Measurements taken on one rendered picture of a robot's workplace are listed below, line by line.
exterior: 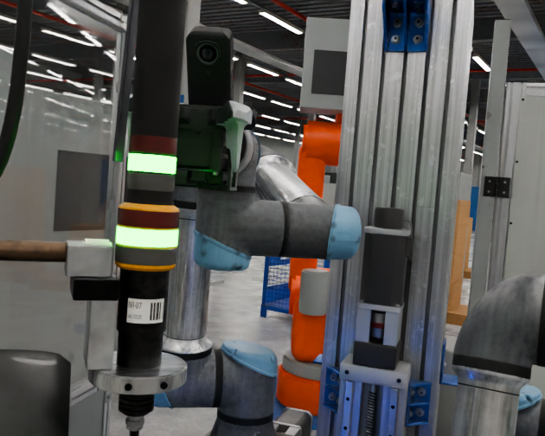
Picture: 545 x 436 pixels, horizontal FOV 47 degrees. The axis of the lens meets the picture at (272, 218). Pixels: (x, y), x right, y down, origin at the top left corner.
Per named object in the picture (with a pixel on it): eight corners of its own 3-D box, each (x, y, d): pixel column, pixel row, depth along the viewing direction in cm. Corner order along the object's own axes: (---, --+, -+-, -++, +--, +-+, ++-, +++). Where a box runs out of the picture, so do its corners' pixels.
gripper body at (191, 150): (232, 190, 60) (246, 190, 72) (238, 100, 60) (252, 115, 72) (153, 184, 61) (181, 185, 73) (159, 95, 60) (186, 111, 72)
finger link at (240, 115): (263, 174, 52) (236, 173, 61) (268, 102, 52) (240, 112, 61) (227, 170, 51) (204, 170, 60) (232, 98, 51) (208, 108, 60)
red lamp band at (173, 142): (132, 151, 43) (133, 133, 43) (125, 152, 46) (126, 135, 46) (181, 156, 44) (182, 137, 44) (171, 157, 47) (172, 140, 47)
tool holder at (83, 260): (60, 399, 40) (68, 248, 40) (56, 367, 47) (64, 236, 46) (196, 393, 44) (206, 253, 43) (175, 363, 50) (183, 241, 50)
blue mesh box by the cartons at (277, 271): (258, 317, 758) (264, 235, 753) (305, 303, 869) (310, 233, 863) (324, 330, 715) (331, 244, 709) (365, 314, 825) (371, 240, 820)
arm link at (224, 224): (281, 275, 81) (287, 189, 80) (193, 271, 78) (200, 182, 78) (268, 266, 88) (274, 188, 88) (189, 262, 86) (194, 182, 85)
